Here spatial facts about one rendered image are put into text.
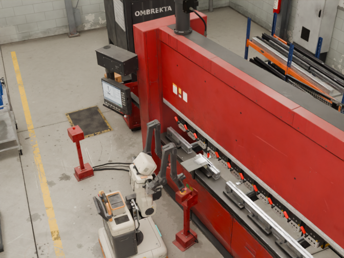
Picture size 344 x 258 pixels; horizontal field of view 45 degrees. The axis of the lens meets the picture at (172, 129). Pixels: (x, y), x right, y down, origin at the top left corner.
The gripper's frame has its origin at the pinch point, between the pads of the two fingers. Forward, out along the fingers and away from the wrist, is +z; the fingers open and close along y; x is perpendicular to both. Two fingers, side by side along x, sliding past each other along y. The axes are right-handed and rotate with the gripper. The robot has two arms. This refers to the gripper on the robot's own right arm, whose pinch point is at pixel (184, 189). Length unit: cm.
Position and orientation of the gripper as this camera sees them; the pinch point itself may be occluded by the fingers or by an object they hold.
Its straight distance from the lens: 436.4
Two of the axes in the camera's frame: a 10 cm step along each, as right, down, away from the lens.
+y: -3.8, -5.3, 7.6
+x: -8.1, 5.8, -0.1
